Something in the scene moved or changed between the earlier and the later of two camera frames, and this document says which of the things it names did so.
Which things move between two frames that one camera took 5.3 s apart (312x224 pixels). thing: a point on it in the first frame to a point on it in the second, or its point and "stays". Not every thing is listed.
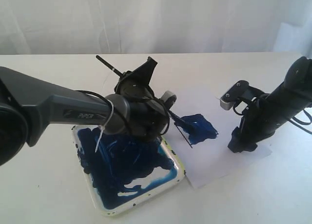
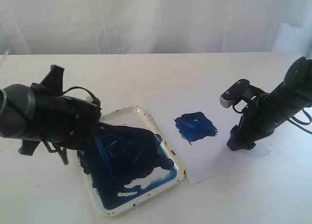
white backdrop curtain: (57, 22) stays
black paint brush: (179, 122) to (62, 153)
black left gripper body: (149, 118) to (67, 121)
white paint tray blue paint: (124, 173) stays
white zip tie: (102, 127) to (4, 58)
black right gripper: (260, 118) stays
